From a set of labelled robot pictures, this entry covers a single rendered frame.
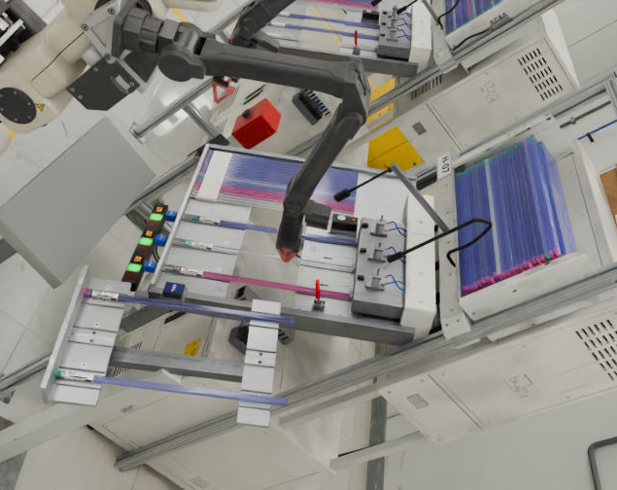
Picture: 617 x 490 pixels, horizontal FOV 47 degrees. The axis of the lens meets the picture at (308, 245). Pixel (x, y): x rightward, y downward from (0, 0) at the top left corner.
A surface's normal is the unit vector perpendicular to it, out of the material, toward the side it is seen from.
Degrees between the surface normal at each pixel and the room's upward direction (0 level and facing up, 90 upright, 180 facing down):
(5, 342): 0
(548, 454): 90
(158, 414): 90
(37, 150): 0
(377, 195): 46
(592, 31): 90
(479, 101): 90
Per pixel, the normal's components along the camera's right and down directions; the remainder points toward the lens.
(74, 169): 0.78, -0.40
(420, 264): 0.10, -0.73
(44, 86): -0.12, 0.66
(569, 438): -0.61, -0.63
